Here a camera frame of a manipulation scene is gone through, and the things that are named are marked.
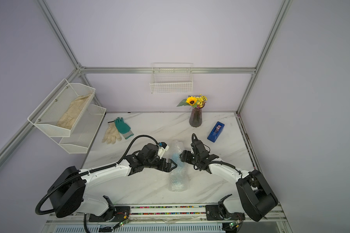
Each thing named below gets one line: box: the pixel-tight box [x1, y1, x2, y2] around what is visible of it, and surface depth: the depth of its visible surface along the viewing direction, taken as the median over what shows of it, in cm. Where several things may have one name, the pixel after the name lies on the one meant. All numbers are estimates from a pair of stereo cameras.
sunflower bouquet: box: [176, 93, 208, 110], surface depth 97 cm
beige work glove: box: [101, 121, 123, 145], surface depth 107 cm
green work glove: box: [113, 116, 135, 140], surface depth 113 cm
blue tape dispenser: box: [207, 121, 226, 143], surface depth 104 cm
